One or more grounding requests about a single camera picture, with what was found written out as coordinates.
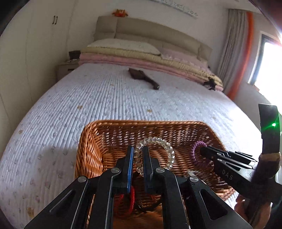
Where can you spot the orange plush toy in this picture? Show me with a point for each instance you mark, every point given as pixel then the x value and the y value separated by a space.
pixel 120 13

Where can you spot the lavender quilted bedspread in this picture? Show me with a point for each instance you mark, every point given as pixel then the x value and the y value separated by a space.
pixel 38 162

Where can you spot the dark wooden hairbrush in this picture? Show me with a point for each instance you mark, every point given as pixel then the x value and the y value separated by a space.
pixel 140 75

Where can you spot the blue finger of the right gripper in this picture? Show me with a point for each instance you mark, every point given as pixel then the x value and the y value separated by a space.
pixel 227 157
pixel 242 157

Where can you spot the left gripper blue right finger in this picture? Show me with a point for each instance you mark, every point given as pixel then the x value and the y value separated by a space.
pixel 187 202

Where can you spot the pink pillow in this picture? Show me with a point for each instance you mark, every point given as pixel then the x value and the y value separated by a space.
pixel 189 59

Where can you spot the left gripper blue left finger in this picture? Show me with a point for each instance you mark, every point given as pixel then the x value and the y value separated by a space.
pixel 88 202

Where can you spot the folded yellow pink quilts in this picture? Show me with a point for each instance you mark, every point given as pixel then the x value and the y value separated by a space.
pixel 147 61

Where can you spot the white built-in wardrobe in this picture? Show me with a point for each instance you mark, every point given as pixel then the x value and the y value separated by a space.
pixel 32 45

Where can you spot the white carved wall shelf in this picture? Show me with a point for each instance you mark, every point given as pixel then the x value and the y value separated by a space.
pixel 177 6

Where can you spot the red cord tassel charm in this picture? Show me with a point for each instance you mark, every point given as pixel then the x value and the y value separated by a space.
pixel 124 204

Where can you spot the person's right hand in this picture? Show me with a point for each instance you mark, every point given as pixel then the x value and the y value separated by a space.
pixel 261 187

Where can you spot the small black tripod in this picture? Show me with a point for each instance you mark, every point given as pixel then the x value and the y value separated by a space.
pixel 210 84

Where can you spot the bright window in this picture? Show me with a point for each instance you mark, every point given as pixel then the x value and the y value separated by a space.
pixel 266 76

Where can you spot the beige padded headboard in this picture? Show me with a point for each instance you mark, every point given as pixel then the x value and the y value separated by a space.
pixel 158 35

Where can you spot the grey orange curtain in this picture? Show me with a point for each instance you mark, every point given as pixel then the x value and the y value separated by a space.
pixel 236 51

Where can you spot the cream floral pillow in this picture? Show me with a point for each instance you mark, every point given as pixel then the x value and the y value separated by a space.
pixel 125 45

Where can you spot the beige nightstand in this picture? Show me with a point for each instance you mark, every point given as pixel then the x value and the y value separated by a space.
pixel 65 68

